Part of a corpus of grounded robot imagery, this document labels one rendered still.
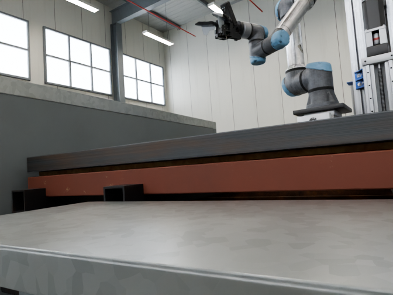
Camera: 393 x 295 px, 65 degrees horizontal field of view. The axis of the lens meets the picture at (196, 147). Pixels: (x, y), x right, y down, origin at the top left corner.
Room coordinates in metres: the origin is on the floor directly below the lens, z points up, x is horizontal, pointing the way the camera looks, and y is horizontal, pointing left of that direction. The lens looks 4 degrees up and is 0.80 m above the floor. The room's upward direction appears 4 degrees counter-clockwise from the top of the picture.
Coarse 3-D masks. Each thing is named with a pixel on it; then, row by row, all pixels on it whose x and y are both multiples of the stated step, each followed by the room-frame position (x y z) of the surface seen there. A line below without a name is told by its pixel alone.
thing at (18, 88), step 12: (0, 84) 0.73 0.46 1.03; (12, 84) 0.76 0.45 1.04; (24, 84) 0.78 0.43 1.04; (36, 84) 0.81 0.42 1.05; (24, 96) 0.78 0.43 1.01; (36, 96) 0.81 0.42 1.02; (48, 96) 0.84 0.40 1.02; (60, 96) 0.88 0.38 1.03; (72, 96) 0.91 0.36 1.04; (84, 96) 0.95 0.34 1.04; (96, 108) 0.99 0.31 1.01; (108, 108) 1.03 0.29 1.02; (120, 108) 1.08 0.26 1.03; (132, 108) 1.14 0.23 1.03; (144, 108) 1.20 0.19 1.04; (168, 120) 1.34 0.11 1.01; (180, 120) 1.42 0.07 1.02; (192, 120) 1.52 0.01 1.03; (204, 120) 1.62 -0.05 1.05
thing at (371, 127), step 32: (256, 128) 0.46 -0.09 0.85; (288, 128) 0.44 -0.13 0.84; (320, 128) 0.42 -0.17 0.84; (352, 128) 0.40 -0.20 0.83; (384, 128) 0.38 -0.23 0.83; (32, 160) 0.74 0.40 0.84; (64, 160) 0.68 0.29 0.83; (96, 160) 0.63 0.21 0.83; (128, 160) 0.59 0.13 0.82; (160, 160) 0.57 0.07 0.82
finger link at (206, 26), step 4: (196, 24) 1.39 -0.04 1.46; (200, 24) 1.39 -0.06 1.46; (204, 24) 1.39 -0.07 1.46; (208, 24) 1.39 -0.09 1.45; (212, 24) 1.39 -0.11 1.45; (204, 28) 1.40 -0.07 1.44; (208, 28) 1.40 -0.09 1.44; (212, 28) 1.40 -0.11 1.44; (204, 32) 1.40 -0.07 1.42; (208, 32) 1.40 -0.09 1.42
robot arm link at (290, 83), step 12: (288, 0) 1.54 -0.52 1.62; (276, 12) 1.62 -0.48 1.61; (300, 24) 1.58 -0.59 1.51; (300, 36) 1.57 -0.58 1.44; (288, 48) 1.58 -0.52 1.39; (300, 48) 1.56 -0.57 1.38; (288, 60) 1.59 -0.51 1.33; (300, 60) 1.56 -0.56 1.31; (288, 72) 1.58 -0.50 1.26; (300, 72) 1.54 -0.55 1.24; (288, 84) 1.58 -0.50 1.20; (300, 84) 1.52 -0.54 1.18
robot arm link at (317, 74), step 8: (312, 64) 1.45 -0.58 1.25; (320, 64) 1.43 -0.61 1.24; (328, 64) 1.43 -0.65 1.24; (304, 72) 1.50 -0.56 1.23; (312, 72) 1.45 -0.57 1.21; (320, 72) 1.43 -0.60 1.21; (328, 72) 1.43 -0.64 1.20; (304, 80) 1.49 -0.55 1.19; (312, 80) 1.45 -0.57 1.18; (320, 80) 1.43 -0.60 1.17; (328, 80) 1.43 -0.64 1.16; (304, 88) 1.52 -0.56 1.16; (312, 88) 1.46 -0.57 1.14
